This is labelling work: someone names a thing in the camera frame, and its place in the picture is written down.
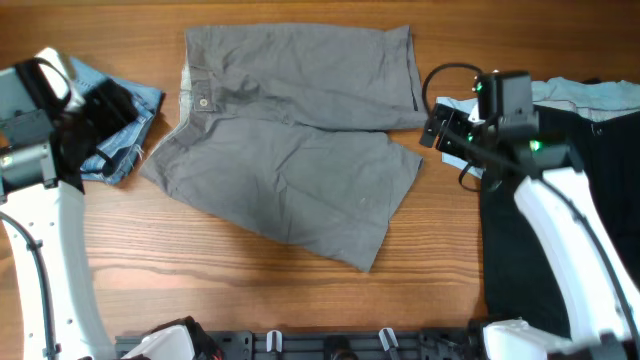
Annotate grey cotton shorts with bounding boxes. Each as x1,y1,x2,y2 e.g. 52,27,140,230
141,23,427,272

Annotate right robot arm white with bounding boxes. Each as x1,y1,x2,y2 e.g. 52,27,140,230
420,104,639,359

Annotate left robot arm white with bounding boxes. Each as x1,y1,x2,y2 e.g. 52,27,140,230
1,78,162,359

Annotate folded blue denim shorts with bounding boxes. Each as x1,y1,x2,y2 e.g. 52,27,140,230
71,57,164,185

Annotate light blue shirt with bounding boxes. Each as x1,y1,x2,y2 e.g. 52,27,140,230
437,77,639,176

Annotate black garment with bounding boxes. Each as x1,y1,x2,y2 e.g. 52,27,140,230
480,107,639,337

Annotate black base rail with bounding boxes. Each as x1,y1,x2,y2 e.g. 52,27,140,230
113,327,481,360

